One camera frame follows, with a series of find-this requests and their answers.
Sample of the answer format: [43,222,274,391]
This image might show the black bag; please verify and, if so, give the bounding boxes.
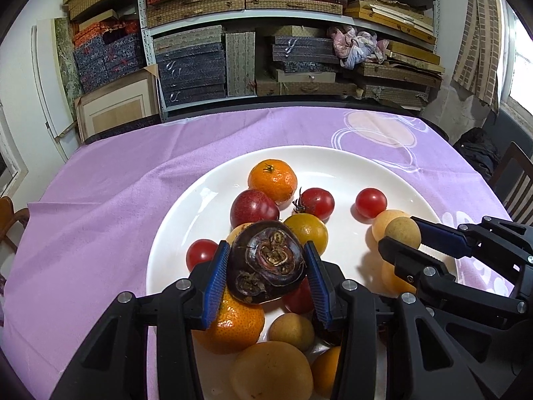
[452,127,500,176]

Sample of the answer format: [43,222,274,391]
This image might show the metal storage shelf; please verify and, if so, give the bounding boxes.
[135,0,440,113]

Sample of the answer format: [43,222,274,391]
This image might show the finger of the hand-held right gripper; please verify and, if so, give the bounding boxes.
[410,216,533,276]
[378,237,529,315]

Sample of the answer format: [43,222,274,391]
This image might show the dark wooden chair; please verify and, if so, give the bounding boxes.
[487,142,533,226]

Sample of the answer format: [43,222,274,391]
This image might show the mandarin orange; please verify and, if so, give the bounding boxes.
[248,159,298,203]
[192,287,266,355]

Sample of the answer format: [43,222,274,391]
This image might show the framed picture in cardboard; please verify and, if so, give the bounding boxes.
[74,64,161,142]

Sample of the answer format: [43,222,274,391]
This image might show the purple printed tablecloth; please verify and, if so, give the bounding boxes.
[0,106,517,400]

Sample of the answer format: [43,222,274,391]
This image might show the green marbled board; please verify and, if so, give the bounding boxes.
[53,17,84,101]

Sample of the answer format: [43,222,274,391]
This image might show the yellow orange tomato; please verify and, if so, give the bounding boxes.
[283,212,329,257]

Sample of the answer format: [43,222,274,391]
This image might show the dark boxes with ribbons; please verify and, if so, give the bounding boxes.
[270,35,346,76]

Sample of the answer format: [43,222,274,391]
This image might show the small pale yellow fruit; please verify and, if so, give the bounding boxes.
[371,209,411,242]

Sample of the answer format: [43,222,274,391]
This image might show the white board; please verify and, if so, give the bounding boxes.
[31,25,78,140]

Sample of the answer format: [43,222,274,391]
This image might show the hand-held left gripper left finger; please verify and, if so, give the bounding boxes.
[50,239,232,400]

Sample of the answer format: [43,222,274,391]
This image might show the stack of dark blue boxes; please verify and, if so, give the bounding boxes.
[153,42,228,107]

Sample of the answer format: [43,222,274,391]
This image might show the upright woven boxes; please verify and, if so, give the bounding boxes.
[225,31,257,97]

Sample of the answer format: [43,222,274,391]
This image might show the small dark red plum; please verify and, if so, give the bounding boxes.
[230,189,280,229]

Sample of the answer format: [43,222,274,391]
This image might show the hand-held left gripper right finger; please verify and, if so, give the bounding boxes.
[302,241,486,400]

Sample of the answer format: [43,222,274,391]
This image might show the white framed window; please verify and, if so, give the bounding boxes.
[0,104,30,184]

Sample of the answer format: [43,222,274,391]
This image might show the orange red patterned boxes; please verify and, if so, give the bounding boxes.
[73,19,140,48]

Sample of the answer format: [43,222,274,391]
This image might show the large round yellow fruit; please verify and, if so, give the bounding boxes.
[229,341,314,400]

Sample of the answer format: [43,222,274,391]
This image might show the stack of floral blue boxes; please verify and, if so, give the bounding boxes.
[73,33,146,94]

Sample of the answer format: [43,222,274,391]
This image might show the white oval plate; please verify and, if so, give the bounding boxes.
[146,145,471,400]

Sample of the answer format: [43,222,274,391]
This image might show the bright window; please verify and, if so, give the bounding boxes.
[497,0,533,134]

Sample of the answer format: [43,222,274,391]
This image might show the brick pattern curtain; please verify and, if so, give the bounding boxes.
[452,0,504,113]

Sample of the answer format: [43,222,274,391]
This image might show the pink white cloth bundle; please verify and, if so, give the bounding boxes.
[327,25,390,71]

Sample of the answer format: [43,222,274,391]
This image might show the light wooden chair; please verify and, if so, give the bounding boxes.
[0,196,32,255]

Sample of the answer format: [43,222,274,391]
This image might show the stack of flat wooden boxes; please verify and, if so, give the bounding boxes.
[343,0,444,105]

